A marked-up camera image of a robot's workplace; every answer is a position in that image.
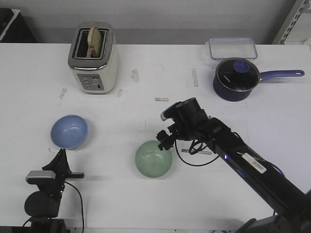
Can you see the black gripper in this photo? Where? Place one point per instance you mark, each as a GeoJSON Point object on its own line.
{"type": "Point", "coordinates": [62, 171]}
{"type": "Point", "coordinates": [183, 129]}

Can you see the green bowl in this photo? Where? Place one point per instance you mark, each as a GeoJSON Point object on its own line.
{"type": "Point", "coordinates": [151, 161]}

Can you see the blue bowl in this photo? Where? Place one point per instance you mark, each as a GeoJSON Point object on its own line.
{"type": "Point", "coordinates": [69, 132]}

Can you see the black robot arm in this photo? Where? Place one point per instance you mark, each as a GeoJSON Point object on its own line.
{"type": "Point", "coordinates": [43, 205]}
{"type": "Point", "coordinates": [200, 176]}

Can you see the dark blue saucepan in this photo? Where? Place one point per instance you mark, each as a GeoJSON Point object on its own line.
{"type": "Point", "coordinates": [231, 95]}

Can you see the glass pot lid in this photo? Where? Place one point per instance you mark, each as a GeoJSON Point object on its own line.
{"type": "Point", "coordinates": [237, 74]}

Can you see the clear plastic food container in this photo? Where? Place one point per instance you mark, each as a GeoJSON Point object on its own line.
{"type": "Point", "coordinates": [227, 47]}

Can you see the cream two-slot toaster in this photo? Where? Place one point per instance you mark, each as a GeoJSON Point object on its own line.
{"type": "Point", "coordinates": [94, 75]}

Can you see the slice of toast bread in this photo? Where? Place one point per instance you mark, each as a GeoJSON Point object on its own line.
{"type": "Point", "coordinates": [94, 40]}

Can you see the black box in corner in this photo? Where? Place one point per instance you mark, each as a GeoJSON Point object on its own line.
{"type": "Point", "coordinates": [13, 27]}

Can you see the white metal shelf upright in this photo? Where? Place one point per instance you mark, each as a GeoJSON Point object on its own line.
{"type": "Point", "coordinates": [296, 28]}

